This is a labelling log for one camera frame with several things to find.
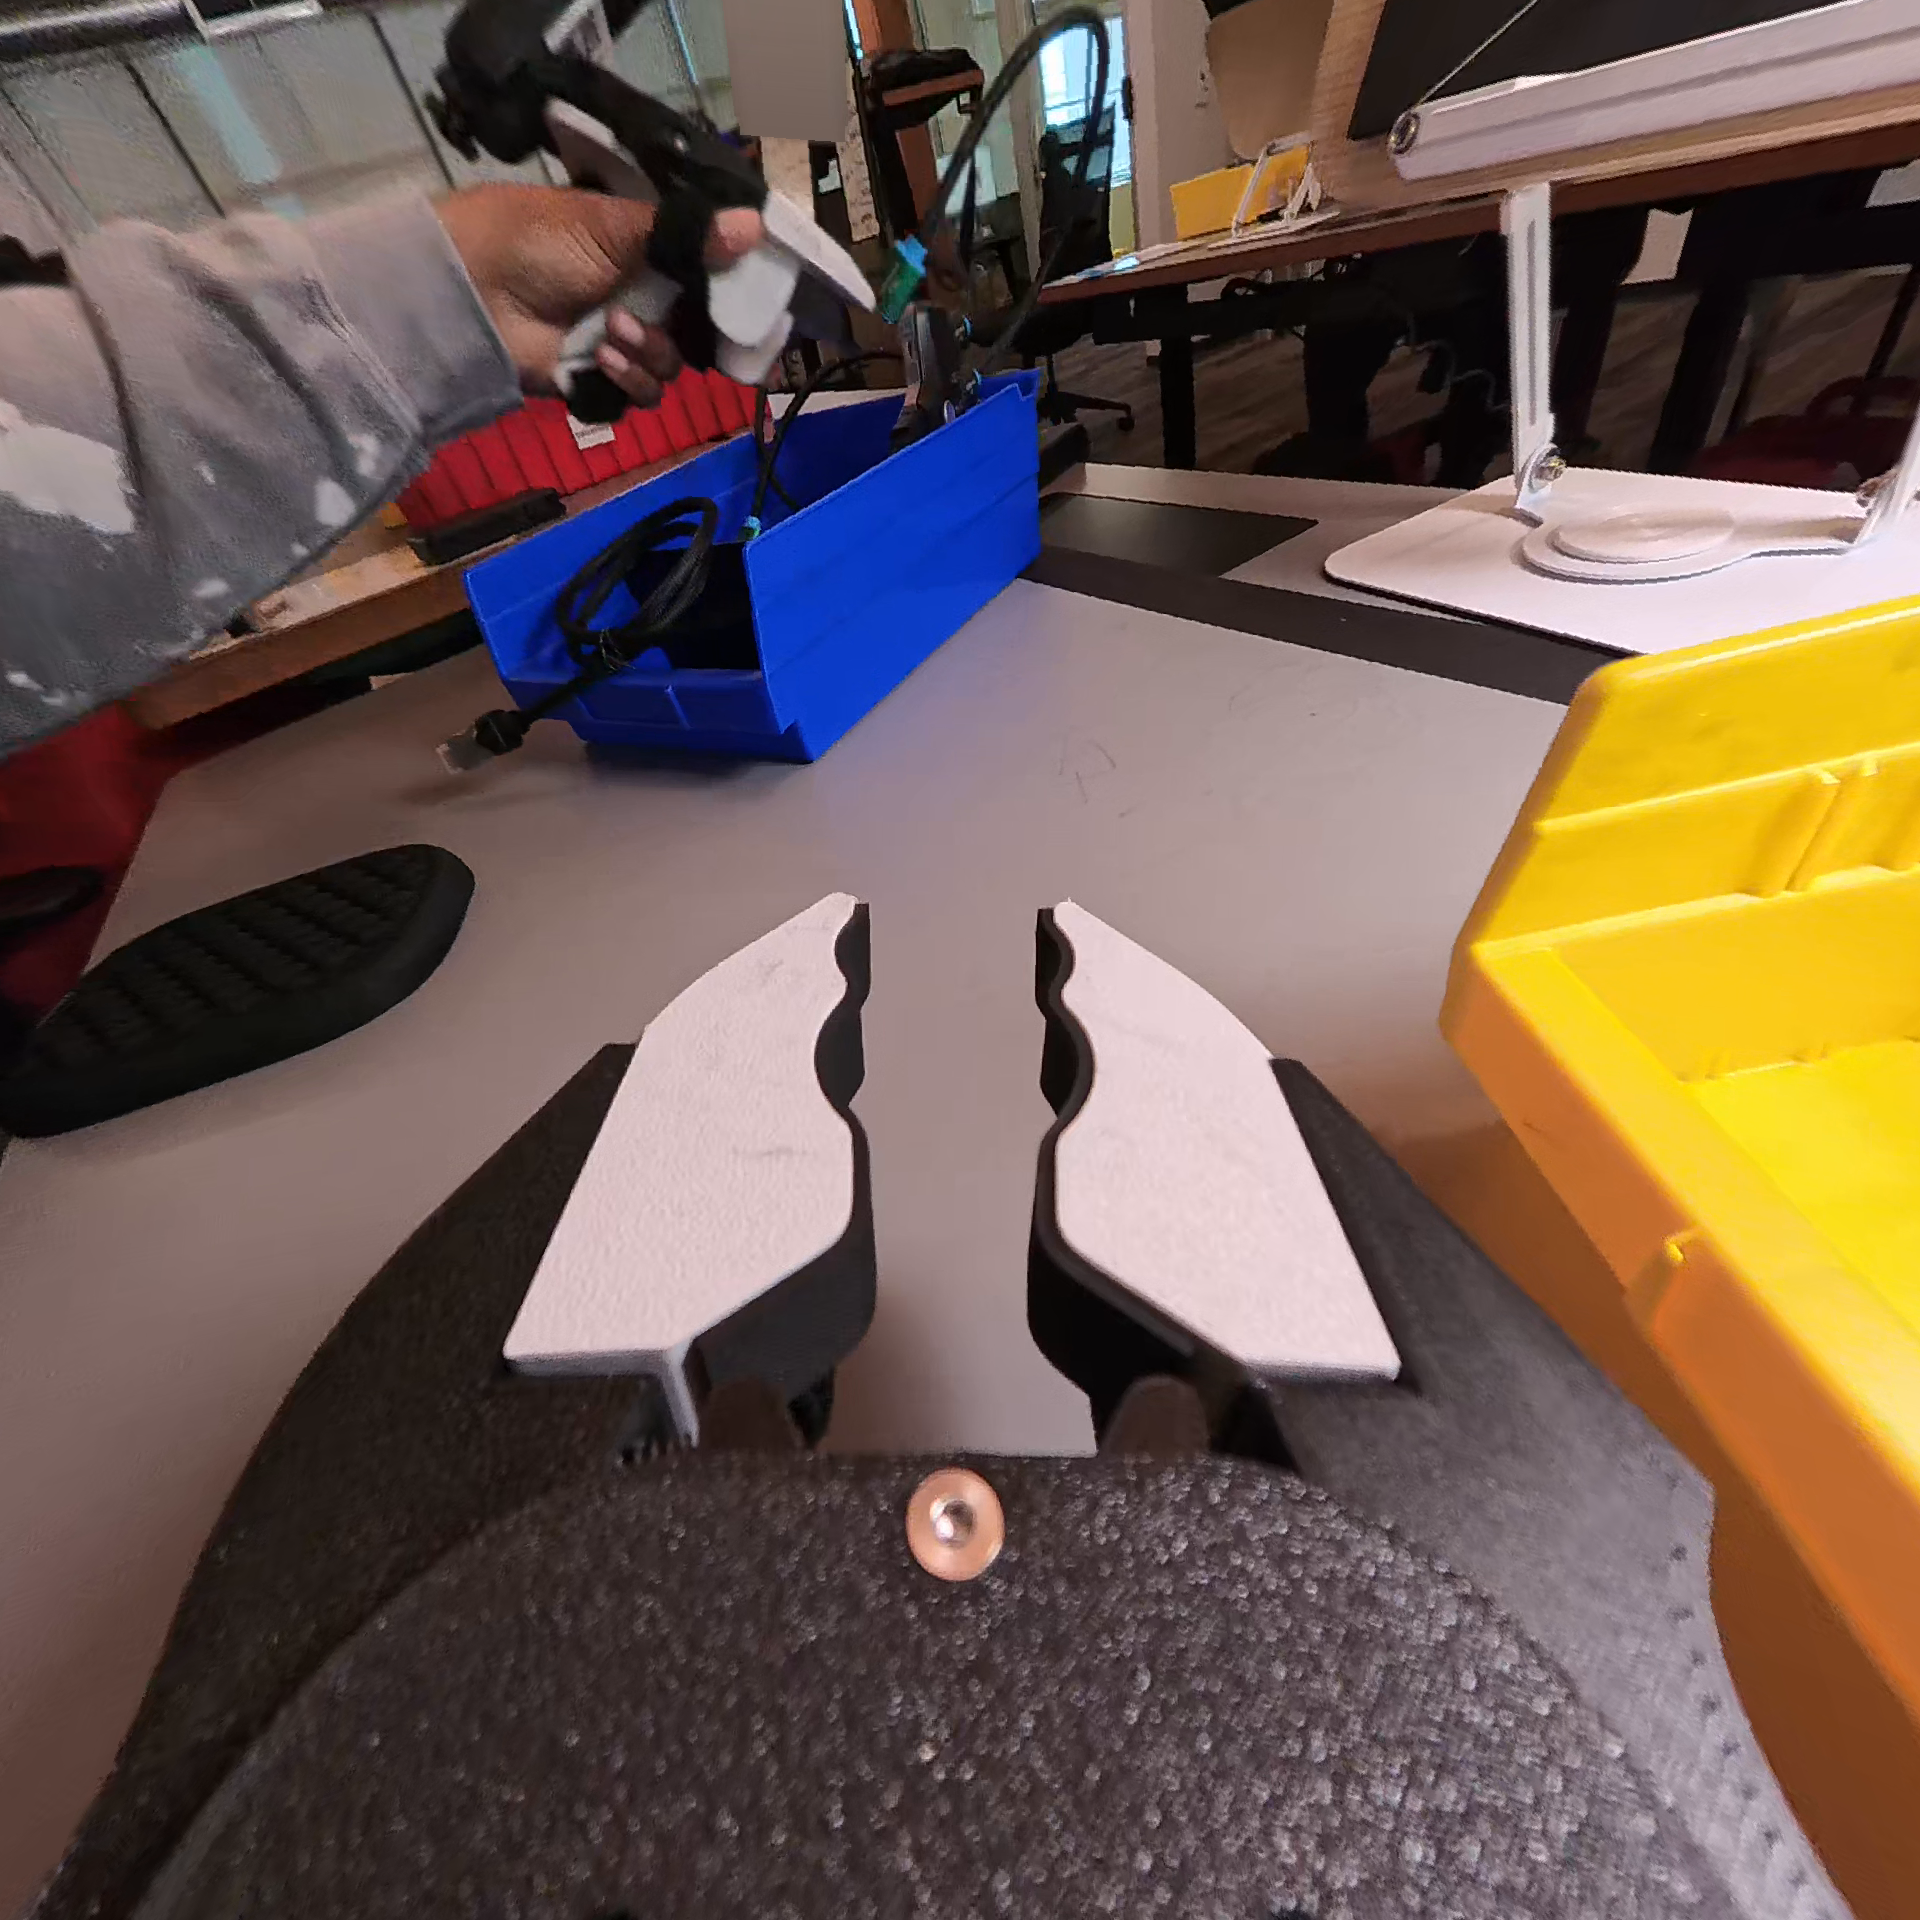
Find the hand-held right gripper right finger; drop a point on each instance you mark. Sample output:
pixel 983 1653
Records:
pixel 1201 1184

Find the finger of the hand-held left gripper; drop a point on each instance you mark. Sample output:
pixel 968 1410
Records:
pixel 752 306
pixel 818 253

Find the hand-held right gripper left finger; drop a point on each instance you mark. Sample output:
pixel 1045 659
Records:
pixel 705 1170

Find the silver multiport hub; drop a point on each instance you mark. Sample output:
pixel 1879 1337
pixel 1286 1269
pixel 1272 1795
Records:
pixel 930 369

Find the blue storage bin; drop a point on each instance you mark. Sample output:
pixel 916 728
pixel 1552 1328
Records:
pixel 901 570

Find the yellow storage bin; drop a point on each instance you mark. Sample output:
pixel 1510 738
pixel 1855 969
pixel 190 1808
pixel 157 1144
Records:
pixel 1725 779

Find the person's left forearm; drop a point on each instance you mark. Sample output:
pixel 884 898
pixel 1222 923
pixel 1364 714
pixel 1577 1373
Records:
pixel 224 405

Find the person's left hand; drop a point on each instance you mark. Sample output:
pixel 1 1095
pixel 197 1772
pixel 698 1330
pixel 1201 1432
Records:
pixel 540 269

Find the red ribbed bin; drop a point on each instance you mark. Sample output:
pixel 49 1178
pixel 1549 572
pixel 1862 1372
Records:
pixel 600 441

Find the black standing desk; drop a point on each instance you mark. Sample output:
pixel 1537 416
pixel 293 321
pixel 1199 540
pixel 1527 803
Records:
pixel 930 76

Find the black office chair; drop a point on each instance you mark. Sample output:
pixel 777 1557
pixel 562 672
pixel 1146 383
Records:
pixel 1073 180

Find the black power bank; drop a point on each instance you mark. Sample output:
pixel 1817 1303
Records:
pixel 487 524

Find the small yellow bin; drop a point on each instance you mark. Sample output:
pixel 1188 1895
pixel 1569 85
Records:
pixel 1207 202

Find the black wrist rest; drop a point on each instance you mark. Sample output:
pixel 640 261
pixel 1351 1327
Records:
pixel 241 975

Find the wooden desk black legs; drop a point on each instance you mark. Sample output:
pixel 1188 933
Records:
pixel 1501 202

